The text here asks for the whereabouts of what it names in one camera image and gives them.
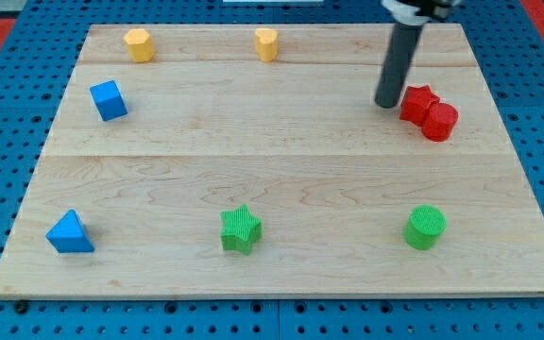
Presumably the green star block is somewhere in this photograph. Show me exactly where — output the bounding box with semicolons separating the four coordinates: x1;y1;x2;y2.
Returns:
220;205;263;256

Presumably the red star block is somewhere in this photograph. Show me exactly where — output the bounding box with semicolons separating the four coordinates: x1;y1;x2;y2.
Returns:
399;85;440;127

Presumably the light wooden board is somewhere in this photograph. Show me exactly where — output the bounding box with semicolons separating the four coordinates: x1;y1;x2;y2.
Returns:
0;24;544;300

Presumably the yellow heart block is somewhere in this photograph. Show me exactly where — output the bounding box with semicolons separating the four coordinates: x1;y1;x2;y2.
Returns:
254;27;279;62

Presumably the green cylinder block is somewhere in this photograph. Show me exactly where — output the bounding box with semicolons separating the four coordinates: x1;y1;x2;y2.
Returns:
403;205;447;250

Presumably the red cylinder block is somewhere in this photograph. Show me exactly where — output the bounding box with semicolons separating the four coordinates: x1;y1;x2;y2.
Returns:
422;103;459;142

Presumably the blue cube block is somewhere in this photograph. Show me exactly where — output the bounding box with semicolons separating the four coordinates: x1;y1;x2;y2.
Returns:
90;80;128;122

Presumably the yellow hexagon block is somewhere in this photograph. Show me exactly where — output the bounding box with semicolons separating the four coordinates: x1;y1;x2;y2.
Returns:
123;28;155;63

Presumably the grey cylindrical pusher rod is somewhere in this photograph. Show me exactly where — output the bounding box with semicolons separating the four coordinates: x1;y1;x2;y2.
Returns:
374;22;423;109

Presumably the blue triangle block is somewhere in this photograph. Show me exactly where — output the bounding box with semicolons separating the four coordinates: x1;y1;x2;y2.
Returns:
45;210;94;253

